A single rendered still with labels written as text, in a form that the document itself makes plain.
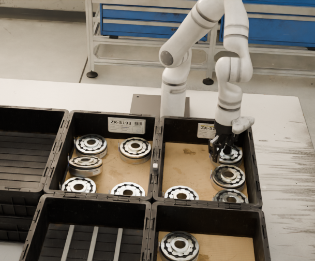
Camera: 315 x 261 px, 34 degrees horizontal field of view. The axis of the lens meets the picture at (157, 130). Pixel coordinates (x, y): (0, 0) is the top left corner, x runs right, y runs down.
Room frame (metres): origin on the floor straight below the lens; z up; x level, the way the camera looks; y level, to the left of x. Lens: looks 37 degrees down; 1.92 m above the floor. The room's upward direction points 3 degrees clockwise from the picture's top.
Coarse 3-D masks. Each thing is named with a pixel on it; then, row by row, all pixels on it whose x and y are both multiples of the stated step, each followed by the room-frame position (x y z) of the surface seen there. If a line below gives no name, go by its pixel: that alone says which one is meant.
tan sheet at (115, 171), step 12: (108, 144) 1.35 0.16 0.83; (120, 144) 1.35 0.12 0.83; (72, 156) 1.28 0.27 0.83; (108, 156) 1.28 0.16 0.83; (108, 168) 1.23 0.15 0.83; (120, 168) 1.23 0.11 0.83; (132, 168) 1.23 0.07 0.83; (144, 168) 1.23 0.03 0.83; (96, 180) 1.17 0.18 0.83; (108, 180) 1.17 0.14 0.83; (120, 180) 1.17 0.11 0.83; (132, 180) 1.18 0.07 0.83; (144, 180) 1.18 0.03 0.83; (108, 192) 1.12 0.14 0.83
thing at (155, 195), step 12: (180, 120) 1.37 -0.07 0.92; (192, 120) 1.37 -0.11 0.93; (204, 120) 1.37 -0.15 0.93; (252, 144) 1.26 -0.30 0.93; (156, 156) 1.18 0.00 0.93; (252, 156) 1.21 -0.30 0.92; (252, 168) 1.14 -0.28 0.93; (156, 180) 1.07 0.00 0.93; (156, 192) 1.02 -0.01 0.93; (204, 204) 0.99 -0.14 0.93; (216, 204) 0.99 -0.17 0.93; (228, 204) 0.99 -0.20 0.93; (240, 204) 1.00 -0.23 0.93; (252, 204) 1.00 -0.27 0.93
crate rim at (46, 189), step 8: (72, 112) 1.38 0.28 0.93; (80, 112) 1.39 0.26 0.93; (88, 112) 1.39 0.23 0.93; (96, 112) 1.39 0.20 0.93; (104, 112) 1.39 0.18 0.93; (112, 112) 1.39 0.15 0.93; (120, 112) 1.39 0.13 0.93; (64, 128) 1.29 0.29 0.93; (64, 136) 1.25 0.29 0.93; (56, 152) 1.17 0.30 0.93; (152, 152) 1.19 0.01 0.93; (56, 160) 1.14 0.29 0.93; (152, 160) 1.16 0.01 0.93; (152, 168) 1.12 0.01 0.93; (48, 176) 1.07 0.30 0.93; (152, 176) 1.09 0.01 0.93; (48, 184) 1.03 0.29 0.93; (152, 184) 1.05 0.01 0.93; (48, 192) 1.00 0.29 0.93; (56, 192) 1.01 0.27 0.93; (64, 192) 1.01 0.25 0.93; (72, 192) 1.01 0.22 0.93; (80, 192) 1.01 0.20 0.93; (152, 192) 1.02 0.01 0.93; (152, 200) 1.01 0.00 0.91
